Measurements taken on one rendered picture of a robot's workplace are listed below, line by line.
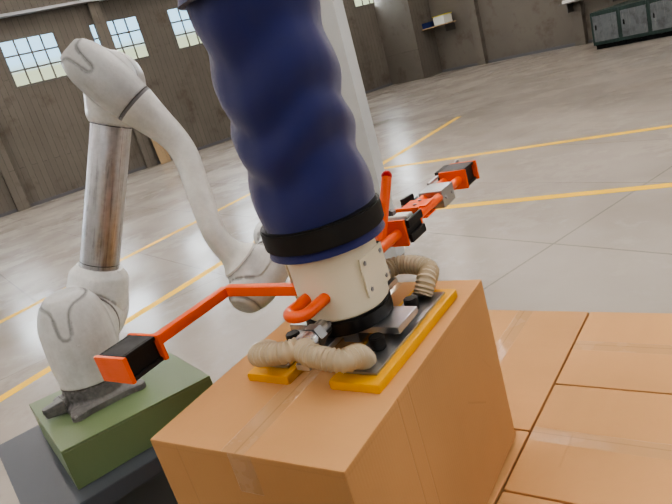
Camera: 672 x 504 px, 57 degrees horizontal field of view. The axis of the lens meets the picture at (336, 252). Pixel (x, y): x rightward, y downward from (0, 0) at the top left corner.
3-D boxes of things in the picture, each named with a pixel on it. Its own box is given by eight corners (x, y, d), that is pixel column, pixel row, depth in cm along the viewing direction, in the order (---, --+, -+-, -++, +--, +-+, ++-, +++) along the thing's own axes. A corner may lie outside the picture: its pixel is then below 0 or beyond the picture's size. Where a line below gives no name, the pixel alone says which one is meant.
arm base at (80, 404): (37, 411, 152) (29, 391, 150) (121, 370, 164) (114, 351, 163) (57, 433, 138) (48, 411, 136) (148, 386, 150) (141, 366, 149)
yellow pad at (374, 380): (380, 396, 98) (372, 369, 97) (330, 390, 104) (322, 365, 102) (458, 296, 124) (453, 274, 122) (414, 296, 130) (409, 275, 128)
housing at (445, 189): (446, 208, 147) (442, 190, 145) (421, 210, 150) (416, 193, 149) (457, 198, 152) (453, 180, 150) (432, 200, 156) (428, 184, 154)
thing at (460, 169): (468, 188, 155) (464, 169, 154) (442, 191, 160) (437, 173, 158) (480, 177, 162) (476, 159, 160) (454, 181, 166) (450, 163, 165)
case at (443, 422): (412, 681, 95) (344, 472, 83) (224, 611, 117) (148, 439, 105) (516, 435, 141) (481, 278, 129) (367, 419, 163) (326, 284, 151)
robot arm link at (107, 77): (148, 80, 135) (155, 82, 148) (79, 20, 130) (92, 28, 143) (110, 125, 136) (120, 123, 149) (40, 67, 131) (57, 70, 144)
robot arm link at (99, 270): (52, 351, 158) (73, 322, 179) (118, 356, 161) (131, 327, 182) (74, 41, 142) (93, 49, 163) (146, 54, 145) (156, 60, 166)
